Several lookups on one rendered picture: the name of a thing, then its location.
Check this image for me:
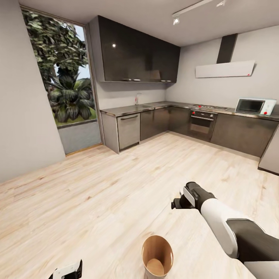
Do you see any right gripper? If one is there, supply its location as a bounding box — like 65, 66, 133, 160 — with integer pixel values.
171, 196, 194, 209

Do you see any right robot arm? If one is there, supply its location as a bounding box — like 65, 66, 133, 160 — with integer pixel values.
171, 182, 279, 279

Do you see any trash can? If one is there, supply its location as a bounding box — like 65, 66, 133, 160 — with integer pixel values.
141, 235, 174, 279

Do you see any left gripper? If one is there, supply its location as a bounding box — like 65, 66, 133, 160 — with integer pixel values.
49, 260, 83, 279

